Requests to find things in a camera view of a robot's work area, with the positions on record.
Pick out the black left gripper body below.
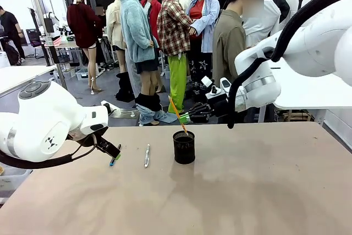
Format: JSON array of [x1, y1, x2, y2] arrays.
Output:
[[71, 126, 109, 148]]

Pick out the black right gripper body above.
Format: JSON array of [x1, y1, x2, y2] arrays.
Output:
[[202, 99, 230, 124]]

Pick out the orange pencil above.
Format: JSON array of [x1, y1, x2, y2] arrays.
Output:
[[168, 95, 189, 137]]

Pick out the silver pen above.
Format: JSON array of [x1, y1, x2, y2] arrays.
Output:
[[144, 143, 151, 169]]

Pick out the black mesh pen holder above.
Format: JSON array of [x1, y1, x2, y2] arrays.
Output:
[[172, 130, 196, 165]]

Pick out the light blue jeans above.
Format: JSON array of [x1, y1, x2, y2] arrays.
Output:
[[136, 105, 179, 127]]

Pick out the black trousers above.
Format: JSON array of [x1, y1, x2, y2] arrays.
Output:
[[135, 92, 163, 113]]

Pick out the person in olive shirt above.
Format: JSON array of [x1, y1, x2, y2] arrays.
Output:
[[212, 0, 267, 124]]

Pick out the mannequin in plaid shirt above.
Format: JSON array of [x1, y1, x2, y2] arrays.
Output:
[[156, 0, 194, 114]]

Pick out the figure in blue shirt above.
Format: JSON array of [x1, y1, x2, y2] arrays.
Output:
[[189, 0, 221, 101]]

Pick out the large white table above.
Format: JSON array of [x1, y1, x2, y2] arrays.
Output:
[[271, 60, 352, 111]]

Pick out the mannequin in white shirt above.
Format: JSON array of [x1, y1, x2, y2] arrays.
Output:
[[241, 0, 282, 49]]

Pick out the small white table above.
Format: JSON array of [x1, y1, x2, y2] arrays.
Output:
[[0, 65, 57, 95]]

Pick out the mannequin in blue fleece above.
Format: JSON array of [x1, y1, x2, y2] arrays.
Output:
[[119, 0, 161, 98]]

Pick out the mannequin in red jacket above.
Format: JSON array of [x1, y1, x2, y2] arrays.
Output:
[[140, 0, 163, 54]]

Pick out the mannequin in maroon sweater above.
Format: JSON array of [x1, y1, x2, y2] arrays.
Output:
[[67, 0, 103, 96]]

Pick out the mannequin in cream jacket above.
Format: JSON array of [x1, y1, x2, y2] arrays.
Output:
[[105, 0, 128, 76]]

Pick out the person in black clothes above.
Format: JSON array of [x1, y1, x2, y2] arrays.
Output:
[[0, 5, 26, 65]]

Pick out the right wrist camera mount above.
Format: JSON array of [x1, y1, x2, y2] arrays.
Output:
[[200, 76, 230, 102]]

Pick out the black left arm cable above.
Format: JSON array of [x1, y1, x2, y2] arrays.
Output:
[[0, 134, 98, 170]]

